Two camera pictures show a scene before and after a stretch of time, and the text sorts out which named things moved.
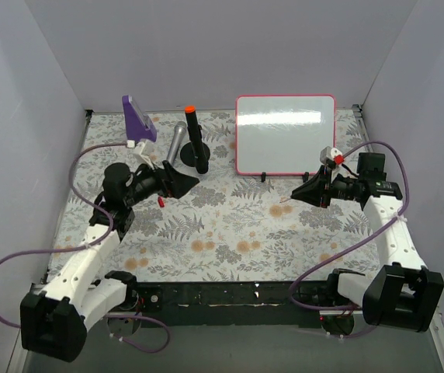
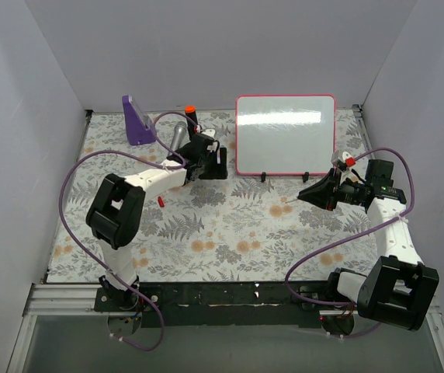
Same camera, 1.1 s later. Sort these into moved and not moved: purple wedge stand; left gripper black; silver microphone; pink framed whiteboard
Moved: left gripper black
Not moved: pink framed whiteboard; purple wedge stand; silver microphone
